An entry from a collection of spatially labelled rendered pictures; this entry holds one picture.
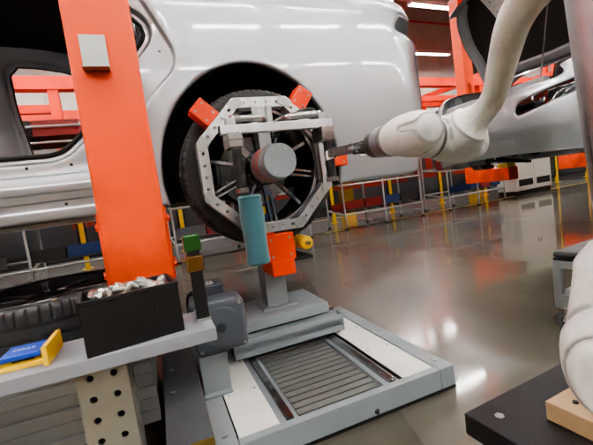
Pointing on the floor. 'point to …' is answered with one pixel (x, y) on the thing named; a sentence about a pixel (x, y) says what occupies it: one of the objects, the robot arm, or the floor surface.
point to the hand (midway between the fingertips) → (346, 153)
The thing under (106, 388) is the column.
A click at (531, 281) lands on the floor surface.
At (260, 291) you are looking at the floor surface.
